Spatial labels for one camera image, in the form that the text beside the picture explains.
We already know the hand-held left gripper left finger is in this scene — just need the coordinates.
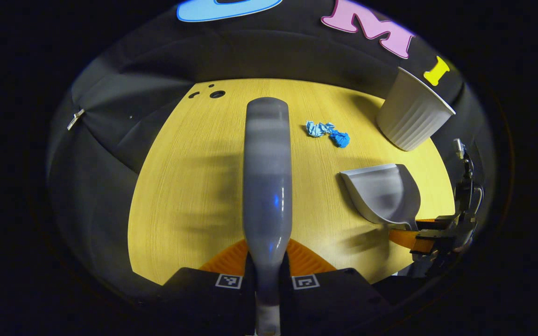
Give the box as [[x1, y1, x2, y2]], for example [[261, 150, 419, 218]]
[[157, 239, 256, 336]]

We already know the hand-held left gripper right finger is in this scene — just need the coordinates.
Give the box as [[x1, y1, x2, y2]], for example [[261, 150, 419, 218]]
[[281, 239, 392, 336]]

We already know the grey dustpan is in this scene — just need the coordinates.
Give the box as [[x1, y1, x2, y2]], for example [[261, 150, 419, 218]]
[[340, 163, 422, 232]]

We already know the white ribbed garbage bin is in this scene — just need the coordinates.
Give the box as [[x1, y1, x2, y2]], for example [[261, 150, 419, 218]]
[[376, 67, 456, 152]]

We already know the dark blue paper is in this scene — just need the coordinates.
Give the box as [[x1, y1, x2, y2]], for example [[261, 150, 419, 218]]
[[329, 130, 351, 149]]

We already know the small grey broom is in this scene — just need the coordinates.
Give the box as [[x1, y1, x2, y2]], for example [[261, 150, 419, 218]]
[[242, 97, 293, 336]]

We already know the light blue paper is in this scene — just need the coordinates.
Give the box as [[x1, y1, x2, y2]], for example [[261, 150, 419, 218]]
[[305, 121, 336, 138]]

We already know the wooden desktop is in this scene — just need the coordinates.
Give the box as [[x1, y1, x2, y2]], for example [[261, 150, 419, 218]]
[[127, 78, 456, 286]]

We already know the silver metal clip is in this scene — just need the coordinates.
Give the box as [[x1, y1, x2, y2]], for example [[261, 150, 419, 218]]
[[67, 109, 85, 131]]

